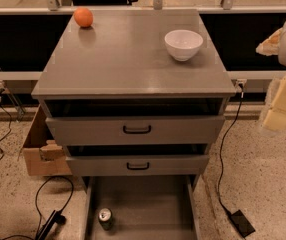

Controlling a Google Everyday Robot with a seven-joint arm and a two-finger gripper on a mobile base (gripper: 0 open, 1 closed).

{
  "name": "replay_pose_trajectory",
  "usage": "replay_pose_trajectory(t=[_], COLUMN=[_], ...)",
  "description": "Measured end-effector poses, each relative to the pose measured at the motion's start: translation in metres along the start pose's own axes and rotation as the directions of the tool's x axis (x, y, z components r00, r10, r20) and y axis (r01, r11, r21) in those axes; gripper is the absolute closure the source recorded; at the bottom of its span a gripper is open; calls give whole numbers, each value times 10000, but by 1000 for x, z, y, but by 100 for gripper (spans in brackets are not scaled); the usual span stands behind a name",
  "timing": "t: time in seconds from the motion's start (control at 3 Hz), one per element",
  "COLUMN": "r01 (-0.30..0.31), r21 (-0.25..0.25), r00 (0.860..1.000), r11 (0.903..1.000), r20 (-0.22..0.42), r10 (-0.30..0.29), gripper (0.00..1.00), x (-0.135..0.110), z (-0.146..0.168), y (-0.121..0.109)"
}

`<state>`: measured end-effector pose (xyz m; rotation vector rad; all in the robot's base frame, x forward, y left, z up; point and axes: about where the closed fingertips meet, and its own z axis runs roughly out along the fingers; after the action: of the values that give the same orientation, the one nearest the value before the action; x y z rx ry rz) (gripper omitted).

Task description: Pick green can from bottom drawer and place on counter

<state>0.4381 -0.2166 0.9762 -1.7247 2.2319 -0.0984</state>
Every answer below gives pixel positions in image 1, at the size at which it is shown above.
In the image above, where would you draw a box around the white ceramic bowl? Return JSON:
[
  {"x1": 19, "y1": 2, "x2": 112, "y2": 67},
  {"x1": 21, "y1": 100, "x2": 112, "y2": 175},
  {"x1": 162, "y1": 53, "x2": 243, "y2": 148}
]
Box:
[{"x1": 164, "y1": 30, "x2": 203, "y2": 61}]

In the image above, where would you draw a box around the cardboard box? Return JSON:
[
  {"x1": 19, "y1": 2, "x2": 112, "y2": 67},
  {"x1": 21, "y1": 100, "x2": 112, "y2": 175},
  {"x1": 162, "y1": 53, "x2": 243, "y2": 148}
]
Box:
[{"x1": 22, "y1": 106, "x2": 71, "y2": 176}]

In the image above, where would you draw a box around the orange fruit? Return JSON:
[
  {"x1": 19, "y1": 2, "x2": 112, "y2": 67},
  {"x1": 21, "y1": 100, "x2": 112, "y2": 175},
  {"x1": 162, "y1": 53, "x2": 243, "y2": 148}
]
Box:
[{"x1": 73, "y1": 8, "x2": 93, "y2": 28}]

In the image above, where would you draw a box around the grey top drawer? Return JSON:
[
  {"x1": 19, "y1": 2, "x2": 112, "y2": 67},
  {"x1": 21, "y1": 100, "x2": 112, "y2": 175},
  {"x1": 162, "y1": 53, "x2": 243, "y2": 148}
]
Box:
[{"x1": 46, "y1": 116, "x2": 225, "y2": 146}]

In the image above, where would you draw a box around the black power adapter brick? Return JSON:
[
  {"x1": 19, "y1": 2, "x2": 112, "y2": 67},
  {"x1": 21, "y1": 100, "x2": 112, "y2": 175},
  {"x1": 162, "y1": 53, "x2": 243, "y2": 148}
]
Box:
[{"x1": 229, "y1": 210, "x2": 255, "y2": 238}]

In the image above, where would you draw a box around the grey middle drawer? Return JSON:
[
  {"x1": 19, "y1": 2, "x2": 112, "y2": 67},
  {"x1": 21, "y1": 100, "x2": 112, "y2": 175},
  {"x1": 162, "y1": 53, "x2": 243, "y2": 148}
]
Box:
[{"x1": 66, "y1": 155, "x2": 209, "y2": 176}]

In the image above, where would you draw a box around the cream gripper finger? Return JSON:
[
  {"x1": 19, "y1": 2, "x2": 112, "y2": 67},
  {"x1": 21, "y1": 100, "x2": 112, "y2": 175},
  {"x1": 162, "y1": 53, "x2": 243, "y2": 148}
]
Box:
[
  {"x1": 263, "y1": 109, "x2": 286, "y2": 131},
  {"x1": 256, "y1": 29, "x2": 282, "y2": 56}
]

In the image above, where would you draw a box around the grey bottom drawer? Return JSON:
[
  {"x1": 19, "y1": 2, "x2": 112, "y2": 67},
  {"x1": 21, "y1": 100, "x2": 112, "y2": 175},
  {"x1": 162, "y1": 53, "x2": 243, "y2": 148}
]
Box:
[{"x1": 81, "y1": 176, "x2": 201, "y2": 240}]

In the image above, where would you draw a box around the black device on floor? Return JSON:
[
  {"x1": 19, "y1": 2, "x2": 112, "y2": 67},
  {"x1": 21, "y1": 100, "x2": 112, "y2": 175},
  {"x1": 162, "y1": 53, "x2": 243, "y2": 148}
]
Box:
[{"x1": 35, "y1": 210, "x2": 66, "y2": 240}]

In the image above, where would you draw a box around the green drink can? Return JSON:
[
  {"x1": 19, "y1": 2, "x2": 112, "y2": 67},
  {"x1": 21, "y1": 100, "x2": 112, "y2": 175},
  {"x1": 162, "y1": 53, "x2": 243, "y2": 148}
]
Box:
[{"x1": 98, "y1": 208, "x2": 113, "y2": 230}]

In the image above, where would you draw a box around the grey drawer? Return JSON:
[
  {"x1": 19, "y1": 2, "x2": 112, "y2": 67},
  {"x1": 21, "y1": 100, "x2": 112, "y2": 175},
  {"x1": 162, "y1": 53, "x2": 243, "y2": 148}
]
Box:
[
  {"x1": 81, "y1": 176, "x2": 201, "y2": 240},
  {"x1": 66, "y1": 155, "x2": 209, "y2": 176},
  {"x1": 46, "y1": 116, "x2": 225, "y2": 146}
]

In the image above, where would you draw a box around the grey drawer cabinet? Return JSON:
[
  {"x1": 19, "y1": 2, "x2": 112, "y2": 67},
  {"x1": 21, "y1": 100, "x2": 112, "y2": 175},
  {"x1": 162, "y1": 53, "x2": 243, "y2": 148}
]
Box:
[{"x1": 31, "y1": 8, "x2": 237, "y2": 192}]

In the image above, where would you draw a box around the black cable right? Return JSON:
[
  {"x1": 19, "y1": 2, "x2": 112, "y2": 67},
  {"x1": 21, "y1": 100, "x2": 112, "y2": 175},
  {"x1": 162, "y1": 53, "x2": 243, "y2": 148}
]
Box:
[{"x1": 216, "y1": 83, "x2": 245, "y2": 215}]

